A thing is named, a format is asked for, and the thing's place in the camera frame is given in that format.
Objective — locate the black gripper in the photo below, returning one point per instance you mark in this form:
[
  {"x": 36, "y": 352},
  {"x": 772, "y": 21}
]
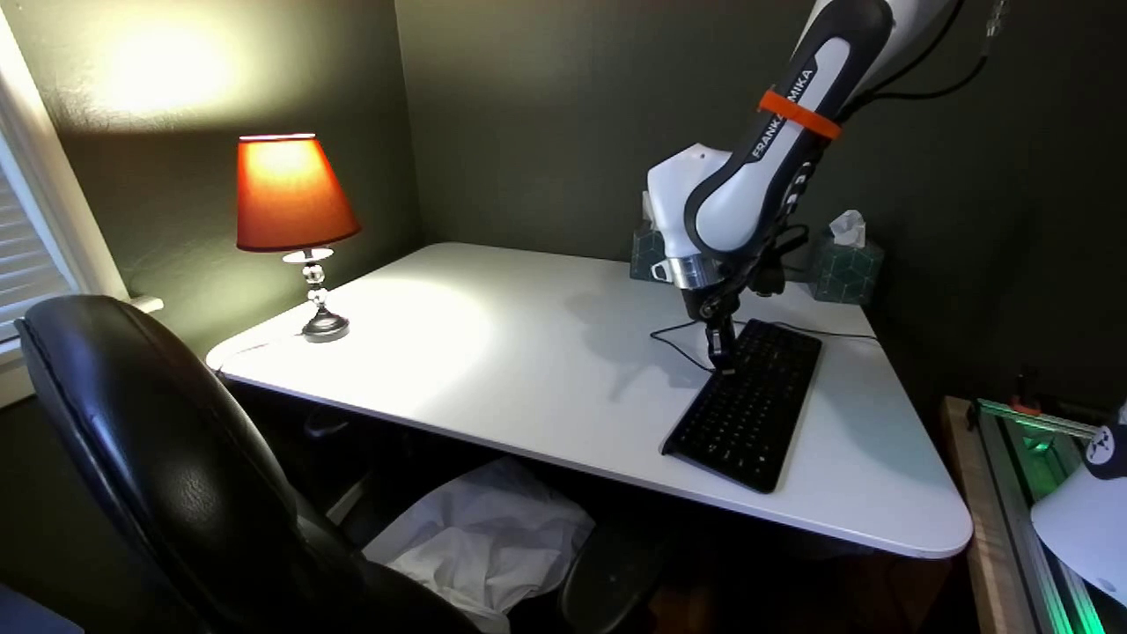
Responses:
[{"x": 717, "y": 300}]

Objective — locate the black computer keyboard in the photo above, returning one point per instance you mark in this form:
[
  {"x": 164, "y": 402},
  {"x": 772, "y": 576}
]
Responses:
[{"x": 744, "y": 409}]

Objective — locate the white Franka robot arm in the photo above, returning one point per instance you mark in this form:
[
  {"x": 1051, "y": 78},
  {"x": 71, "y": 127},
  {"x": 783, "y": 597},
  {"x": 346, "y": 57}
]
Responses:
[{"x": 727, "y": 197}]

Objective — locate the teal tissue box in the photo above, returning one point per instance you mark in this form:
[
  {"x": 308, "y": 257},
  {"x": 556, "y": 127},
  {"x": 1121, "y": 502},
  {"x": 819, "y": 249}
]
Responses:
[
  {"x": 847, "y": 271},
  {"x": 638, "y": 250}
]

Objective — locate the white plastic bag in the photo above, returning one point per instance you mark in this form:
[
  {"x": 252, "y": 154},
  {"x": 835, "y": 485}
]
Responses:
[{"x": 481, "y": 539}]

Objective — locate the white cap with black badge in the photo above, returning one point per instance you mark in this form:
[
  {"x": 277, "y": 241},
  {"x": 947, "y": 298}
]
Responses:
[{"x": 1084, "y": 530}]

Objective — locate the orange shade table lamp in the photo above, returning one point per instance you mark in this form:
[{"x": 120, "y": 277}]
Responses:
[{"x": 289, "y": 194}]

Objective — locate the black office chair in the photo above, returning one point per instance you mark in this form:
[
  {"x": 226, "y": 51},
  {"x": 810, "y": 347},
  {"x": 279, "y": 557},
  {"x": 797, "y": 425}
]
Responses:
[{"x": 176, "y": 470}]

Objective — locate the white window blind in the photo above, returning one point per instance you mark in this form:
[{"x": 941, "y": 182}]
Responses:
[{"x": 23, "y": 250}]

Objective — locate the wooden frame board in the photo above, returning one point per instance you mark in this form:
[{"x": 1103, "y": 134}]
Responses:
[{"x": 973, "y": 530}]

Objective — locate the green lit metal rail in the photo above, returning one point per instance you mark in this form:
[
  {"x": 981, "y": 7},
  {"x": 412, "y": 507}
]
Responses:
[{"x": 1031, "y": 470}]

